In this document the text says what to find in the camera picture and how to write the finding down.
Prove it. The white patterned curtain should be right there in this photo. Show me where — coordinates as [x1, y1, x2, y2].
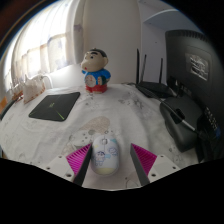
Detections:
[1, 0, 85, 92]

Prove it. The black keyboard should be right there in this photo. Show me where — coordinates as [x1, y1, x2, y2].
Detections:
[0, 97, 18, 122]

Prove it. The white cartoon-print computer mouse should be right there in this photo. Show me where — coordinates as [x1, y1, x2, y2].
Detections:
[90, 133, 120, 177]

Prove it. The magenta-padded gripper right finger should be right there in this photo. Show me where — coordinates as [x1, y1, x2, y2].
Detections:
[129, 142, 181, 187]

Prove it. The black computer monitor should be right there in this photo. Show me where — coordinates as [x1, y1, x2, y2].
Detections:
[158, 29, 224, 165]

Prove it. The black mouse pad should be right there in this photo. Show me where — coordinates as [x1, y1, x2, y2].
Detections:
[28, 91, 82, 123]

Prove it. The cartoon boy figurine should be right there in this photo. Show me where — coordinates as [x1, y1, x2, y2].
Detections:
[80, 47, 112, 95]

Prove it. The white printed tablecloth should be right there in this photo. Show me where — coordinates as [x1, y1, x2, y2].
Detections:
[0, 82, 201, 190]

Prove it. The black router with antennas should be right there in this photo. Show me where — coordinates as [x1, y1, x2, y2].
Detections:
[134, 48, 175, 99]

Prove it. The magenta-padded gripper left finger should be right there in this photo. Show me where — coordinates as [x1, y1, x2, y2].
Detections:
[44, 142, 94, 187]

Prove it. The white wall shelf unit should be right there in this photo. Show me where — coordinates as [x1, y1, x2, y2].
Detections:
[137, 0, 202, 35]

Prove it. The wooden rack with glasses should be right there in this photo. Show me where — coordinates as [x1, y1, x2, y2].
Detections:
[9, 79, 26, 102]

